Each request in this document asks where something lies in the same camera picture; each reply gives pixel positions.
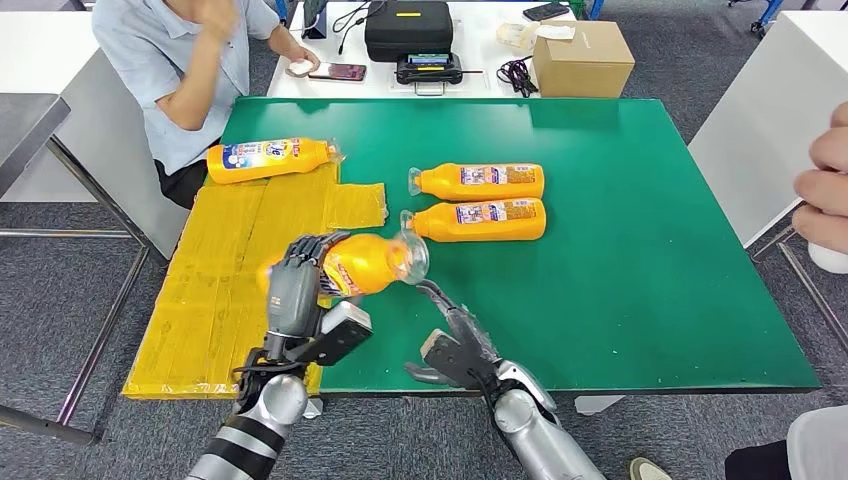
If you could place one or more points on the orange detergent bottle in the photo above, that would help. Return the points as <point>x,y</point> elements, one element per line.
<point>305,158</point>
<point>437,223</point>
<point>364,265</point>
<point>444,182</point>

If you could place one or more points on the person's hand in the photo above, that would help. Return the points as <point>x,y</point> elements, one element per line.
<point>828,192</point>

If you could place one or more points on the smartphone with reddish screen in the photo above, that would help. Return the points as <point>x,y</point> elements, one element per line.
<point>339,71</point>

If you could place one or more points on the white shoe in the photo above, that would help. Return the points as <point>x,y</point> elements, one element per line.
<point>648,470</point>

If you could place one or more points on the white rounded object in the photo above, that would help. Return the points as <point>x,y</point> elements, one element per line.
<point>831,260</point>

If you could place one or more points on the black handheld controller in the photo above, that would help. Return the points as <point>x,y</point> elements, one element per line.
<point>428,71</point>

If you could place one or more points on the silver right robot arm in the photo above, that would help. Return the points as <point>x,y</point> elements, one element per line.
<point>536,430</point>

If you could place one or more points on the clear plastic bag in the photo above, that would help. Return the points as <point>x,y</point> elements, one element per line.
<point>514,35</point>

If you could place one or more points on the black tablet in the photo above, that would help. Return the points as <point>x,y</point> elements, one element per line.
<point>315,16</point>

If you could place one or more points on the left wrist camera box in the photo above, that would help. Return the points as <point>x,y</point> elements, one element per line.
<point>341,331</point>

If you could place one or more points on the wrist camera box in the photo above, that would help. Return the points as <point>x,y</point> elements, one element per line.
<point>341,331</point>
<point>454,361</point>

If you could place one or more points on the small white object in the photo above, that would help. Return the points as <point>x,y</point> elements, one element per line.
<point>301,68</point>

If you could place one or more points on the black carrying case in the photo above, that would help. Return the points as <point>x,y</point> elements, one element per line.
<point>409,33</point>

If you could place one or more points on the grey steel table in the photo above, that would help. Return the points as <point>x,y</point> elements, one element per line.
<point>26,122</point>

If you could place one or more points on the white table foot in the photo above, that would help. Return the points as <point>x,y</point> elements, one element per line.
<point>312,407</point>
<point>596,404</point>

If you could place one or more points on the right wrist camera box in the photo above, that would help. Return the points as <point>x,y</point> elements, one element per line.
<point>454,361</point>

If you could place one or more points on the person's right hand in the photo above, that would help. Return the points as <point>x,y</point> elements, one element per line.
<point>217,16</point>

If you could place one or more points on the person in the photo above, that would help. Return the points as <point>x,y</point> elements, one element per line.
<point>821,444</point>
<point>166,73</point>

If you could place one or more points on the white table with metal legs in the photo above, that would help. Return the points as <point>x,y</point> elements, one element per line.
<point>762,119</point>

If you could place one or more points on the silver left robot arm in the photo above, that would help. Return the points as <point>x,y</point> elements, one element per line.
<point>252,437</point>

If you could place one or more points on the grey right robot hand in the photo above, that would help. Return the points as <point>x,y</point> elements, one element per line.
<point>474,334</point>

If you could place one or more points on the person's left hand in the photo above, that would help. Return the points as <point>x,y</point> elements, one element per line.
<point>303,54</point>

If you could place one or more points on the yellow taped cardboard sheet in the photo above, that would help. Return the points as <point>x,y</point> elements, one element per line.
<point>199,331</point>

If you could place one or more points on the white paper sheet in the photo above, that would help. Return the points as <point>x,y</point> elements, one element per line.
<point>555,32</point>

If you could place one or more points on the white desk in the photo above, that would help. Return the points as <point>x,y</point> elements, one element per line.
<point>480,40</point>

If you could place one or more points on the blue metal cart frame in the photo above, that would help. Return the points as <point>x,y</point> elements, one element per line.
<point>595,5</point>

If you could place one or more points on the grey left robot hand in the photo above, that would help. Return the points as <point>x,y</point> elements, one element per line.
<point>295,298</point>

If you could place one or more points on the brown cardboard box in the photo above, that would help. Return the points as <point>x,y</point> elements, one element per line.
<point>582,66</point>

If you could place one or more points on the black smartphone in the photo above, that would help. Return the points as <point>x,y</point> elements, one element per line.
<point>545,11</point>

